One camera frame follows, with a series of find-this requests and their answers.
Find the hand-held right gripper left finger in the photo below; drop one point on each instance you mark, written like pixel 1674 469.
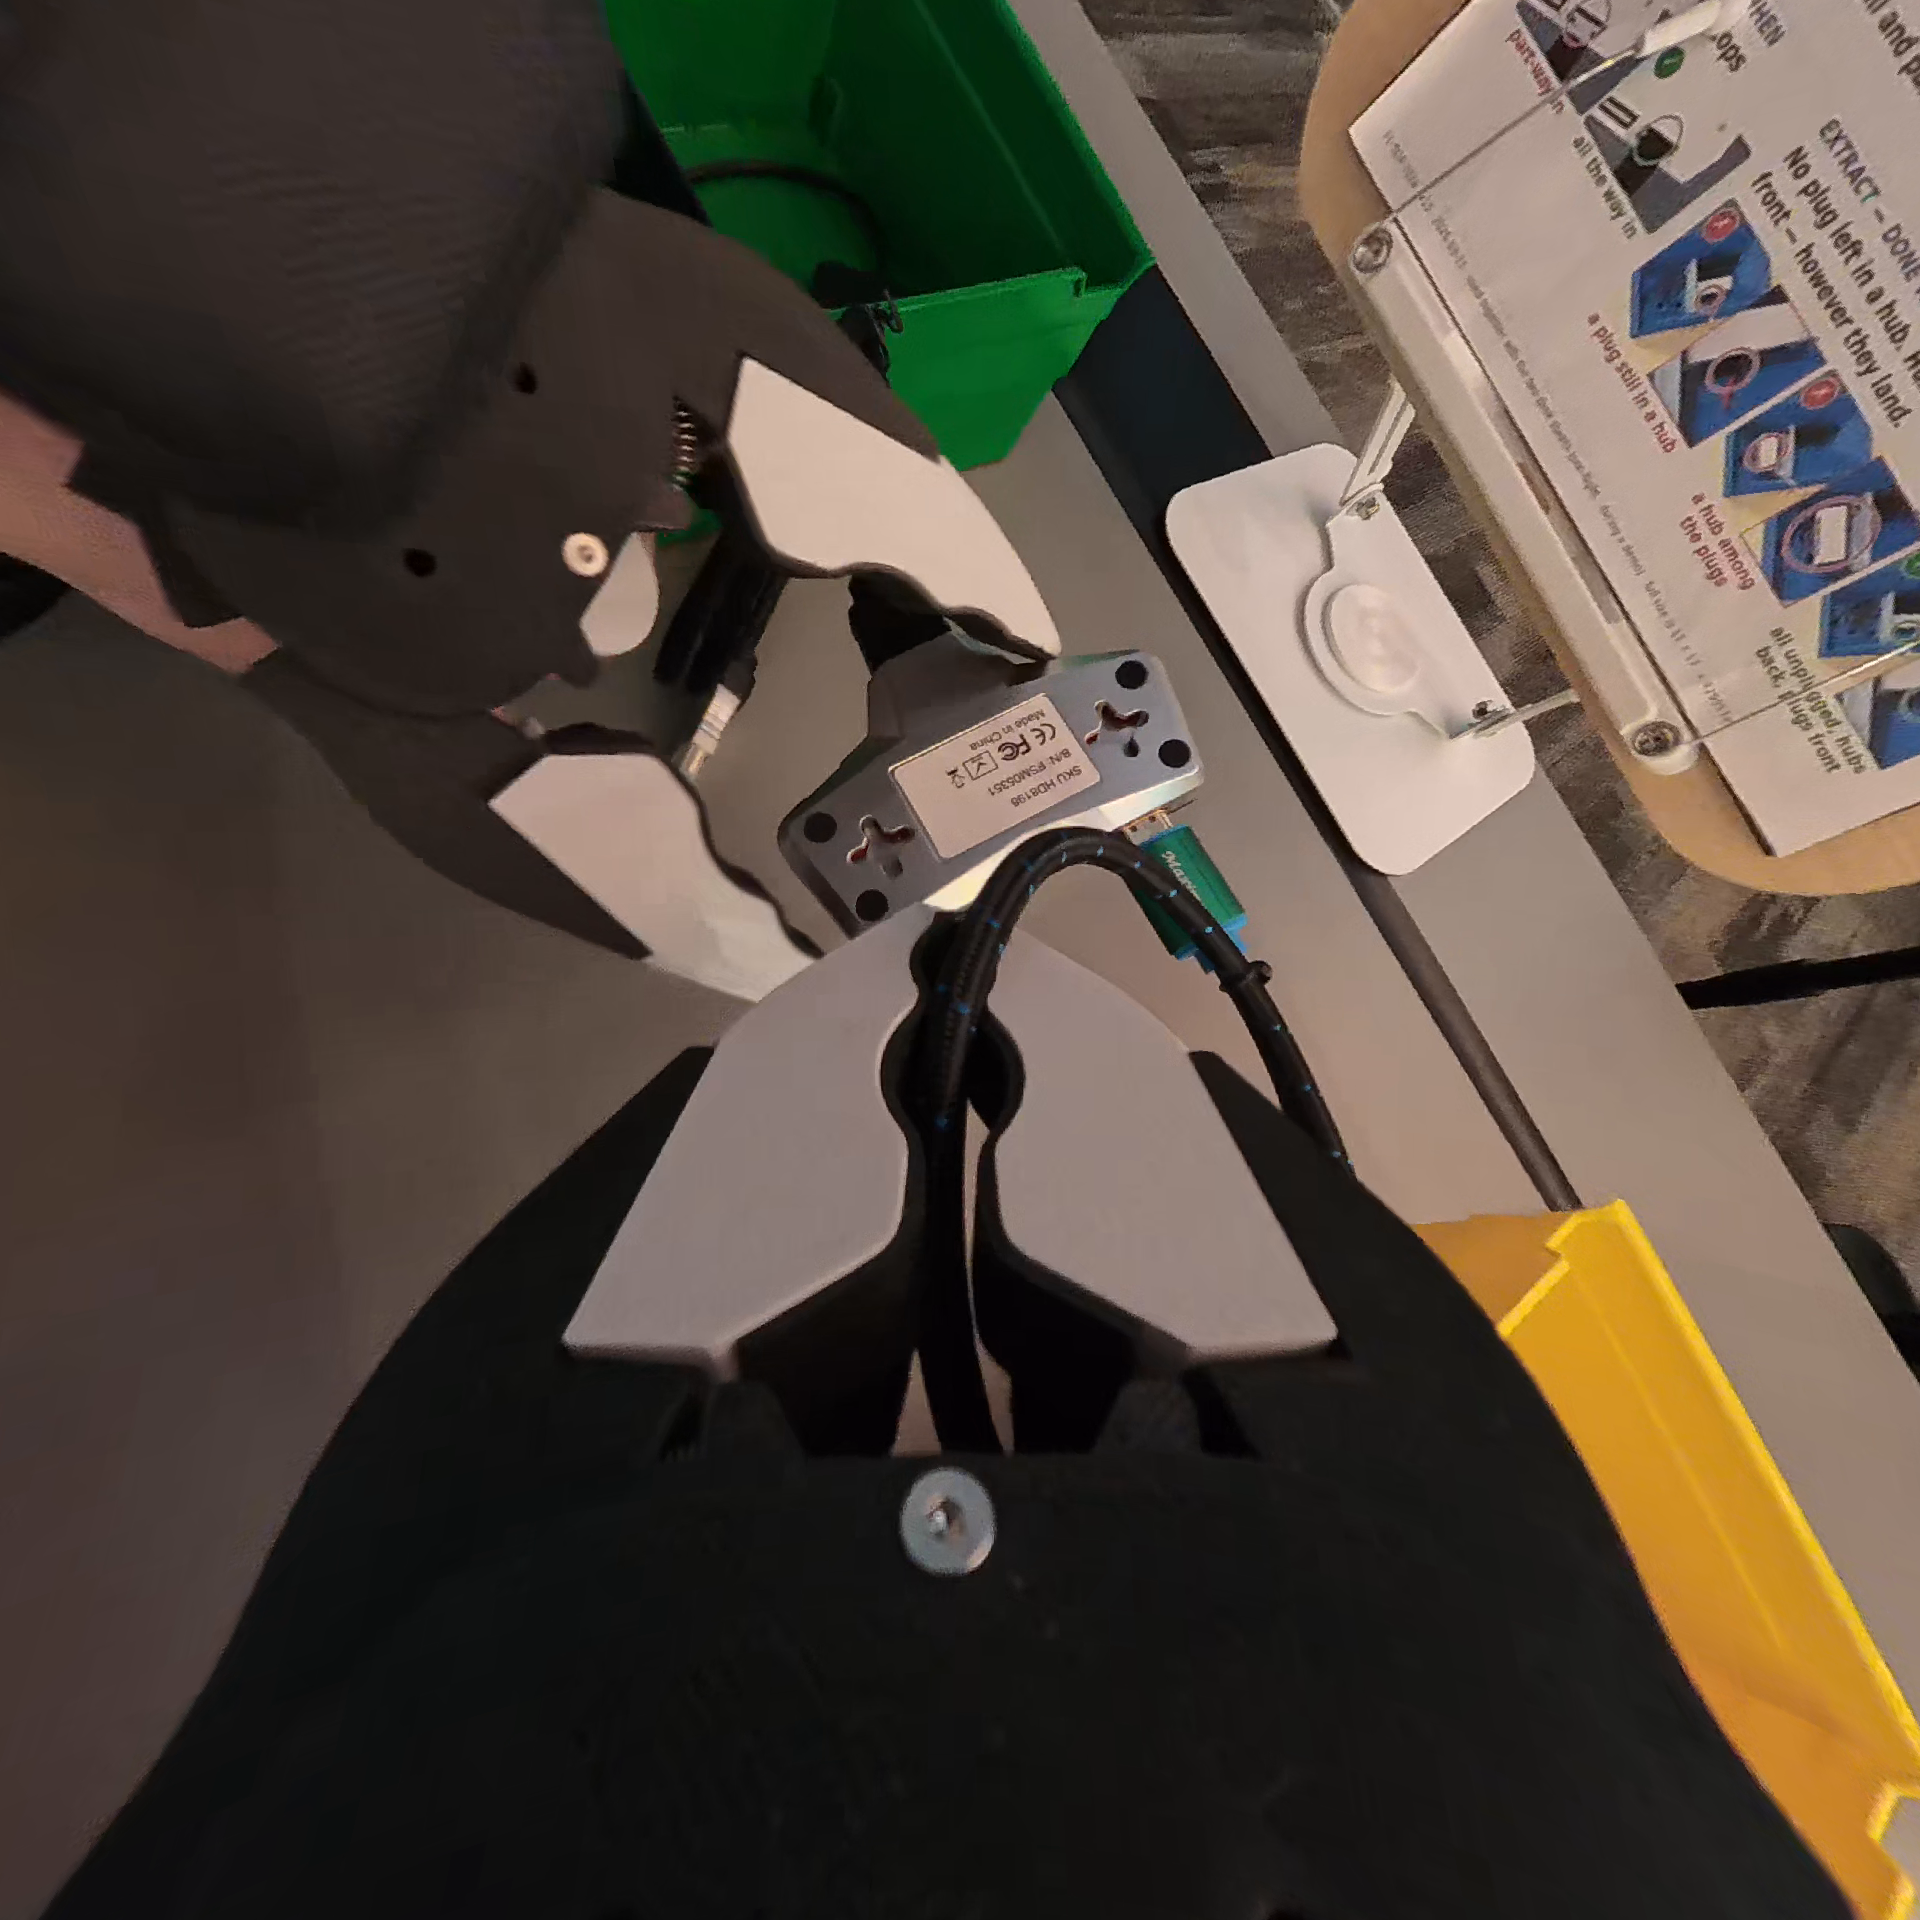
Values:
pixel 750 1201

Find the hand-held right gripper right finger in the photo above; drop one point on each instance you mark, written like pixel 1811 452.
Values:
pixel 1156 1201

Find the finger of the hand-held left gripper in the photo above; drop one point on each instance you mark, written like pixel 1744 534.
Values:
pixel 870 497
pixel 647 856

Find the green plastic bin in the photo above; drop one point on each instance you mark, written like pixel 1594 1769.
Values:
pixel 900 210

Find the silver port hub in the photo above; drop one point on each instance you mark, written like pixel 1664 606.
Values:
pixel 990 781

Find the yellow plastic bin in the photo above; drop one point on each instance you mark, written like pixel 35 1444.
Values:
pixel 1710 1530

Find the black mat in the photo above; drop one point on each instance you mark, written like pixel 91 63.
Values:
pixel 1201 391

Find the white stand base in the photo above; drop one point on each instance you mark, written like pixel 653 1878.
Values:
pixel 1351 646

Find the instruction sheet on stand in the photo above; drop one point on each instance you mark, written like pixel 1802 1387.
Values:
pixel 1801 856

